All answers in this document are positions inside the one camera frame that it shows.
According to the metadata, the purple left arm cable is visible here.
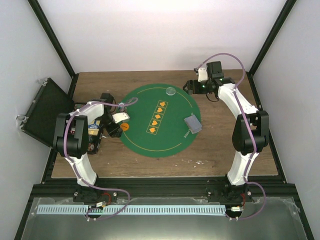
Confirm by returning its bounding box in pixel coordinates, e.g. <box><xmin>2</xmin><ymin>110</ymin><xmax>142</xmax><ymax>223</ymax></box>
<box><xmin>63</xmin><ymin>96</ymin><xmax>139</xmax><ymax>222</ymax></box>

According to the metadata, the orange big blind button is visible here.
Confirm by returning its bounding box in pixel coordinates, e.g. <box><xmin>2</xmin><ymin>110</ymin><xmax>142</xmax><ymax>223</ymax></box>
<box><xmin>120</xmin><ymin>122</ymin><xmax>130</xmax><ymax>132</ymax></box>

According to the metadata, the blue card deck box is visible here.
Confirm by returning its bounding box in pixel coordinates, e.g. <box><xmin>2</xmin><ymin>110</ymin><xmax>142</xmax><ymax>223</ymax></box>
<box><xmin>88</xmin><ymin>120</ymin><xmax>101</xmax><ymax>136</ymax></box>

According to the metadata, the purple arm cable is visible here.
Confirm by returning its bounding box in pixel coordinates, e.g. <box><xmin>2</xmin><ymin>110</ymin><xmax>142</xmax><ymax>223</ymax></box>
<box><xmin>63</xmin><ymin>96</ymin><xmax>139</xmax><ymax>222</ymax></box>
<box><xmin>193</xmin><ymin>52</ymin><xmax>267</xmax><ymax>222</ymax></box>

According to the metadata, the deck of grey cards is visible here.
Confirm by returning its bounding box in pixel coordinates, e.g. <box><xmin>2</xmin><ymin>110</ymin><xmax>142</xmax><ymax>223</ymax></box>
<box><xmin>184</xmin><ymin>114</ymin><xmax>202</xmax><ymax>134</ymax></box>

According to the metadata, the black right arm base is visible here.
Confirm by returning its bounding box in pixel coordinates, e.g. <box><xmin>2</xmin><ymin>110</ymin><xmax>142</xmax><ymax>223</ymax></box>
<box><xmin>205</xmin><ymin>180</ymin><xmax>248</xmax><ymax>204</ymax></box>

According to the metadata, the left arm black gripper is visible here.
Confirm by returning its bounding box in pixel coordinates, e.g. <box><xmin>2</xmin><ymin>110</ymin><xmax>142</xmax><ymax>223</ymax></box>
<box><xmin>98</xmin><ymin>113</ymin><xmax>122</xmax><ymax>138</ymax></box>

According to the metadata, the light blue slotted rail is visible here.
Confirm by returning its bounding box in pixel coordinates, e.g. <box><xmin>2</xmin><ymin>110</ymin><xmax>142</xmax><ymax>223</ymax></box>
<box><xmin>36</xmin><ymin>204</ymin><xmax>226</xmax><ymax>216</ymax></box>

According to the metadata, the clear acrylic dealer button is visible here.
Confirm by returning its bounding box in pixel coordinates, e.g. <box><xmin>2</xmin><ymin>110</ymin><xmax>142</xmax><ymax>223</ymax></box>
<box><xmin>165</xmin><ymin>86</ymin><xmax>176</xmax><ymax>96</ymax></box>

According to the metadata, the round green poker mat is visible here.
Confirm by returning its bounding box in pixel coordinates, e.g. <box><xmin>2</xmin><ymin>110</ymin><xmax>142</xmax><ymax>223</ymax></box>
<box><xmin>120</xmin><ymin>83</ymin><xmax>201</xmax><ymax>158</ymax></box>

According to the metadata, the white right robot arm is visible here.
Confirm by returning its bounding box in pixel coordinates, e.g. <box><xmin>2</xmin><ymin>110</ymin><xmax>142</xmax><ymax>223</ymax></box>
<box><xmin>182</xmin><ymin>61</ymin><xmax>269</xmax><ymax>202</ymax></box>

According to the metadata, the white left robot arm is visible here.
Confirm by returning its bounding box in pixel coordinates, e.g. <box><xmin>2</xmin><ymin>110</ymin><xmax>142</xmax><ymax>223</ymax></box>
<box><xmin>53</xmin><ymin>94</ymin><xmax>138</xmax><ymax>202</ymax></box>

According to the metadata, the black poker set case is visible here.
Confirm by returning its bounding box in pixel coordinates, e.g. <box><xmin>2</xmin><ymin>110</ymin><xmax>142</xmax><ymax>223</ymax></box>
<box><xmin>20</xmin><ymin>77</ymin><xmax>75</xmax><ymax>149</ymax></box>

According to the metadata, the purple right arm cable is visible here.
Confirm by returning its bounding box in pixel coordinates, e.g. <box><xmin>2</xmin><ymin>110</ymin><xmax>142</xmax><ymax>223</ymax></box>
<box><xmin>193</xmin><ymin>52</ymin><xmax>267</xmax><ymax>222</ymax></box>

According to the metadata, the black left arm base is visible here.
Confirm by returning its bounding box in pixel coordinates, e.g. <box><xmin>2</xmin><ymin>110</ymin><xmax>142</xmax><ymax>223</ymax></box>
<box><xmin>73</xmin><ymin>185</ymin><xmax>118</xmax><ymax>204</ymax></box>

